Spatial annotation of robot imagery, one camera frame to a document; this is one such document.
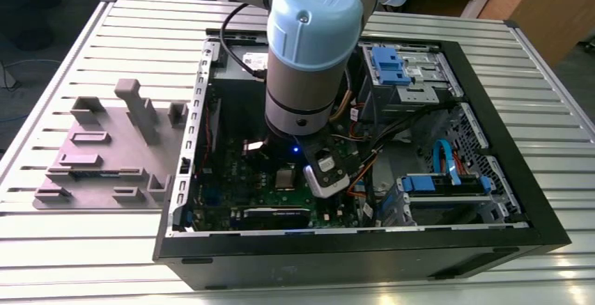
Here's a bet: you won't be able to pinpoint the silver topped CPU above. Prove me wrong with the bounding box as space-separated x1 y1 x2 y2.
274 168 297 189

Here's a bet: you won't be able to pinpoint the black CPU socket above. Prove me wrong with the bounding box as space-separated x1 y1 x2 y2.
267 165 301 194

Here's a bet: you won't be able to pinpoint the green motherboard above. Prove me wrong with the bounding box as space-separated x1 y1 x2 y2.
190 133 362 232

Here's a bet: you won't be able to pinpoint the black graphics card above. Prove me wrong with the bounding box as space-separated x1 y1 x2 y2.
229 206 313 231

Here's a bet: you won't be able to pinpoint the blue expansion slot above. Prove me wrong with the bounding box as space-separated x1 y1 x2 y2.
203 185 222 205

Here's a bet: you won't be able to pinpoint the grey power supply unit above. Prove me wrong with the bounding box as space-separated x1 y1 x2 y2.
206 44 270 142

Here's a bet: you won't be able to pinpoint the hard disk in blue carrier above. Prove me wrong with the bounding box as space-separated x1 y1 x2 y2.
400 174 493 196

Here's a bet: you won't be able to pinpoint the black PC case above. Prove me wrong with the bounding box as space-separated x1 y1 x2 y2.
151 28 572 291

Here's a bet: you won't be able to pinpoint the silver metal drive cage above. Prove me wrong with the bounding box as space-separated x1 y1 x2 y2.
360 42 465 122

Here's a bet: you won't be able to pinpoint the blue plastic drive latch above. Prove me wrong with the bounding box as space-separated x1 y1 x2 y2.
369 46 414 86

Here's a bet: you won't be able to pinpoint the silver metal disk bay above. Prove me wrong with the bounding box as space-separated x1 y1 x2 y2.
393 175 510 228

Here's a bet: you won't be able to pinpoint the grey parts rack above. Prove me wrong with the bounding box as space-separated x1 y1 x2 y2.
31 78 195 212

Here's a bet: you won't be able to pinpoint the RAM stick with label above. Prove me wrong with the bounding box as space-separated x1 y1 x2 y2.
67 170 125 180

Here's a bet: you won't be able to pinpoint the black office chair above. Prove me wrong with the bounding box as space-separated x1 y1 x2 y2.
0 0 63 52

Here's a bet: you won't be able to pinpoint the wooden cabinet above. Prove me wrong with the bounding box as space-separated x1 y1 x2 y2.
477 0 595 68

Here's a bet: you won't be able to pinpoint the thin multicoloured wire bundle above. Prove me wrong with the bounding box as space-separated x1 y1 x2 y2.
333 132 376 143

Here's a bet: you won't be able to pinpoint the red black twisted wire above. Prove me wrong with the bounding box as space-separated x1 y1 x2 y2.
197 118 213 182

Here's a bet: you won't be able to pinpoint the tan braided arm cable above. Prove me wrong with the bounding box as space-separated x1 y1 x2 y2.
332 70 357 123

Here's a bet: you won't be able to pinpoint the orange data wire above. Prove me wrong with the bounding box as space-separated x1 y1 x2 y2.
346 158 376 200

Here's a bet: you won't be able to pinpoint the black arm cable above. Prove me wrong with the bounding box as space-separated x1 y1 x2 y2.
219 1 269 83

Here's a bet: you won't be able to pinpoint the blue flat data wire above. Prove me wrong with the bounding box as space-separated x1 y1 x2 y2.
430 138 464 186

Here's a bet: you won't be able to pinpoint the red orange disk wires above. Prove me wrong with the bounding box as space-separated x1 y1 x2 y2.
453 153 470 177

